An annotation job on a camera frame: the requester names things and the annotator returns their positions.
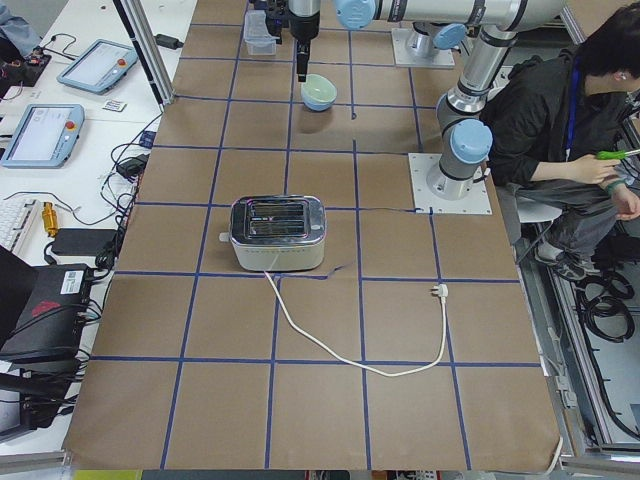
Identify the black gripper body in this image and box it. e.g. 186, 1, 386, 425
265, 0, 320, 46

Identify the green bowl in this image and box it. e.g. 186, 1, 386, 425
301, 74, 337, 104

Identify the blue bowl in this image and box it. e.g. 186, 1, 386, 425
301, 91, 336, 112

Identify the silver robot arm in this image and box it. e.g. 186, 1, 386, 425
256, 0, 565, 82
427, 25, 516, 201

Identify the clear plastic lidded container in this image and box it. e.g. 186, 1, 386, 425
243, 10, 277, 56

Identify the black power adapter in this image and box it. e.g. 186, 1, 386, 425
154, 34, 184, 50
51, 228, 116, 256

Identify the upper teach pendant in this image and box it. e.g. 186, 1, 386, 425
57, 39, 138, 94

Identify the teach pendant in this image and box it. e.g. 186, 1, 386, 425
1, 104, 85, 169
57, 39, 138, 94

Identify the beige toaster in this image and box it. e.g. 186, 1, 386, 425
219, 195, 327, 272

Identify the lower teach pendant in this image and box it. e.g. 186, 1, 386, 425
1, 104, 85, 169

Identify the white chair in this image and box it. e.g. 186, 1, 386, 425
496, 187, 562, 264

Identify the person in black hoodie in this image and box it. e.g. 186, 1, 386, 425
480, 3, 639, 281

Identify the yellow brass cylinder part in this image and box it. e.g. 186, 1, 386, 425
42, 202, 59, 238

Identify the white keyboard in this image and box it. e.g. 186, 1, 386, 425
1, 198, 42, 256

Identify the black electronics box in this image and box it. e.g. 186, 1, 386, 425
1, 264, 101, 365

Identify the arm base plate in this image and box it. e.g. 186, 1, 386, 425
391, 27, 455, 69
408, 153, 492, 215

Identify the aluminium frame post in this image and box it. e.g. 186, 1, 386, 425
113, 0, 175, 107

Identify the white toaster power cord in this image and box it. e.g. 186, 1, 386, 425
263, 269, 450, 378

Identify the green handled screwdriver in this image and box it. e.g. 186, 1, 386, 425
596, 149, 640, 160

